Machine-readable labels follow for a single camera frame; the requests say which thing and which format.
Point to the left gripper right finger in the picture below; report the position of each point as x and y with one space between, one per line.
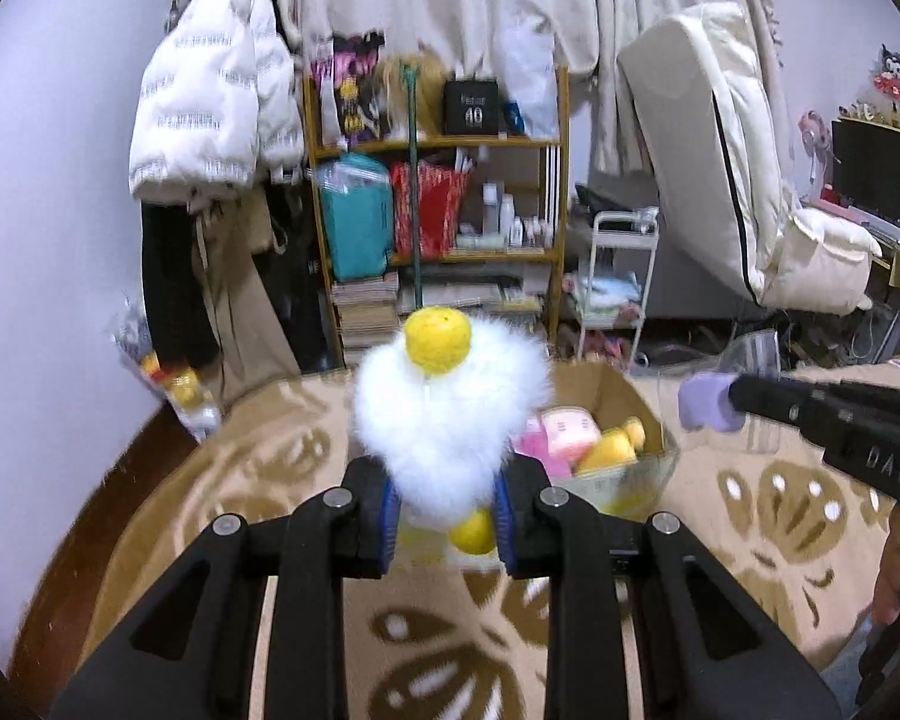
645 601

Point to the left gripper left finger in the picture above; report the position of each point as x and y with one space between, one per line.
274 589

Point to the small lavender plush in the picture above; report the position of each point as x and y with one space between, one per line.
704 403

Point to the yellow duck plush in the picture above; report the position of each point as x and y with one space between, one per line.
619 446

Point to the pink toast plush cushion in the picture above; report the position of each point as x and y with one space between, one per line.
559 438

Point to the white fluffy chick plush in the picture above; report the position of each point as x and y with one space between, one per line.
441 406

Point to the person right hand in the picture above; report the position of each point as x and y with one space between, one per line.
886 594

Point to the cardboard box yellow print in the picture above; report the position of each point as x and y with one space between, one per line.
611 397

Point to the plastic bag of toys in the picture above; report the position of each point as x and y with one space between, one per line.
180 387

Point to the white rolling cart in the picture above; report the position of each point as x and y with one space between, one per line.
610 286

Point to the cream office chair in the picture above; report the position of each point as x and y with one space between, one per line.
699 97

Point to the stack of books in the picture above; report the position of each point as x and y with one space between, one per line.
367 313

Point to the beige trench coat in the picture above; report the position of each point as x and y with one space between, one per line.
253 348

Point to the teal shopping bag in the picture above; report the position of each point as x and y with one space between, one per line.
357 207

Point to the red gift bag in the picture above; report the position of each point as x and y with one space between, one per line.
441 191

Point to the black box number 40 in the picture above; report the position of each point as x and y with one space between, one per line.
471 108

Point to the white puffer jacket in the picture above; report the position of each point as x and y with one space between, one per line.
217 112

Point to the green pole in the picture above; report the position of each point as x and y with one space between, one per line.
410 79

